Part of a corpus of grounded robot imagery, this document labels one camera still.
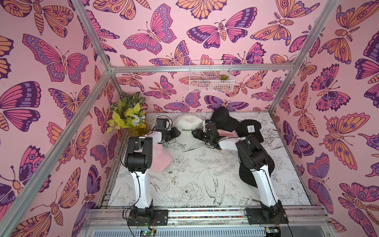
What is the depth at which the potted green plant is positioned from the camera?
2.87 ft

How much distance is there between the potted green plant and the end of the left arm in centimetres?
11

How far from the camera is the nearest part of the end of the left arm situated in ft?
2.85
